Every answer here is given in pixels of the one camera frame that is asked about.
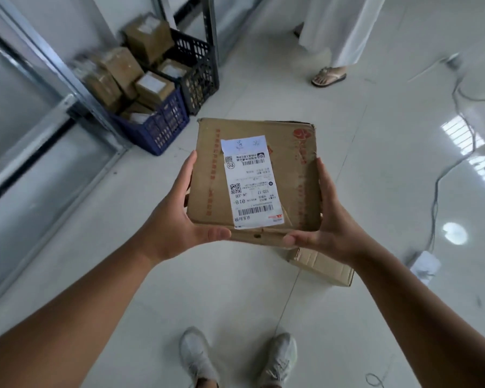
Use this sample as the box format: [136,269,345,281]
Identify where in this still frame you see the person's left hand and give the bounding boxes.
[135,150,232,267]

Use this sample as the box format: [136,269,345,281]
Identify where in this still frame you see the person's right hand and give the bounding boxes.
[282,157,373,268]

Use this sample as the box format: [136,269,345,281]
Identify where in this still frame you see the cardboard parcel with white label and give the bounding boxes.
[185,118,323,248]

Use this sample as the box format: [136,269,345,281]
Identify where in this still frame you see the person's left forearm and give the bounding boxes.
[0,237,162,388]

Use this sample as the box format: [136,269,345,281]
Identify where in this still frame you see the person's right forearm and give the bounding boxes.
[351,245,485,388]

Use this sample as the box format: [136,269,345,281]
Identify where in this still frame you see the plain small cardboard box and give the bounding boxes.
[287,247,355,287]

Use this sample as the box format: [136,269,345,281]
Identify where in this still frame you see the person's left white shoe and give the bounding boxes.
[179,327,221,388]

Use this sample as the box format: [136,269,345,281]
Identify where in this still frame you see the person's white shoe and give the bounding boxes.
[258,332,298,388]
[179,327,221,388]

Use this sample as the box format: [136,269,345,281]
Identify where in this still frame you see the person's right white shoe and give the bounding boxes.
[258,332,298,388]

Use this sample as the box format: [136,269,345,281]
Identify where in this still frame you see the blue plastic crate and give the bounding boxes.
[112,85,190,156]

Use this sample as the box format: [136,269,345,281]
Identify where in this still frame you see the white power adapter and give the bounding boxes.
[407,250,442,286]

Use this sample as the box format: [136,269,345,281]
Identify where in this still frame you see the black plastic crate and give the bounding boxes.
[160,28,220,117]

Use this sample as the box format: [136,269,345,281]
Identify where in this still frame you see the pile of cardboard parcels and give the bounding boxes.
[71,13,191,125]

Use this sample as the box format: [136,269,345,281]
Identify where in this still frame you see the grey floor cable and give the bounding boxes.
[406,52,485,255]

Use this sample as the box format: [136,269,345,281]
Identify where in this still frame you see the grey metal frame panel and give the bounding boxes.
[0,0,132,316]

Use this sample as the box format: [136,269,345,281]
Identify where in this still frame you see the dark metal rack post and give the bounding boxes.
[174,0,223,67]

